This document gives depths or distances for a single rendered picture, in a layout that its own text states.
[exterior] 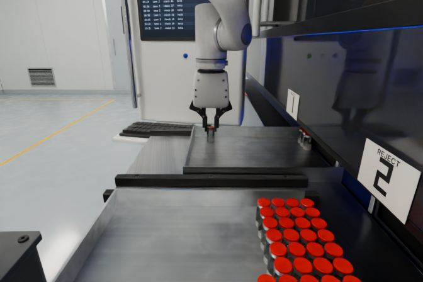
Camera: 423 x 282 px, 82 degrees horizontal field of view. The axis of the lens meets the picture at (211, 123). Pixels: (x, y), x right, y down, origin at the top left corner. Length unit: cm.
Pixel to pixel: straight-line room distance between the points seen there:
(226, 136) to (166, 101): 46
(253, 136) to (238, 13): 38
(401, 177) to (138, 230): 36
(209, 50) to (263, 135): 32
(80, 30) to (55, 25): 54
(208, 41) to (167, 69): 51
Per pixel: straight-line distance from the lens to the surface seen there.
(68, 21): 646
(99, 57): 620
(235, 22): 57
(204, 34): 63
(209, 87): 66
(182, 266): 38
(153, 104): 117
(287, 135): 80
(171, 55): 110
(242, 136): 77
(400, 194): 33
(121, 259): 40
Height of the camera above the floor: 117
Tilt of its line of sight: 19 degrees down
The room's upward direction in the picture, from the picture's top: straight up
